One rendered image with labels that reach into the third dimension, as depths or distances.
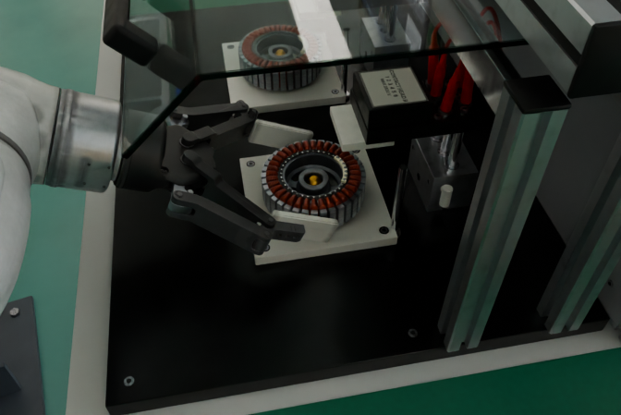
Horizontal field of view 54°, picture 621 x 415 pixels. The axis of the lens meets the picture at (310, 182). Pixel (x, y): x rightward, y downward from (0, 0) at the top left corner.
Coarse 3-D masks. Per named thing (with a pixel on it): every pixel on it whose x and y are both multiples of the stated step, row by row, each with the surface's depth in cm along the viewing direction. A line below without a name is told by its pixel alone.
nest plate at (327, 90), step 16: (240, 80) 83; (320, 80) 83; (336, 80) 83; (240, 96) 81; (256, 96) 81; (272, 96) 81; (288, 96) 81; (304, 96) 81; (320, 96) 81; (336, 96) 81
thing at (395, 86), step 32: (352, 96) 62; (384, 96) 58; (416, 96) 58; (480, 96) 62; (352, 128) 61; (384, 128) 58; (416, 128) 59; (448, 128) 60; (480, 128) 61; (448, 160) 65
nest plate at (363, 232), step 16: (240, 160) 72; (256, 160) 72; (368, 160) 72; (256, 176) 70; (368, 176) 70; (256, 192) 68; (368, 192) 68; (368, 208) 67; (384, 208) 67; (352, 224) 65; (368, 224) 65; (384, 224) 65; (272, 240) 64; (304, 240) 64; (336, 240) 64; (352, 240) 64; (368, 240) 64; (384, 240) 64; (256, 256) 62; (272, 256) 62; (288, 256) 63; (304, 256) 63
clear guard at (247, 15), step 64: (192, 0) 42; (256, 0) 42; (320, 0) 42; (384, 0) 42; (448, 0) 42; (128, 64) 46; (192, 64) 37; (256, 64) 37; (320, 64) 37; (128, 128) 41
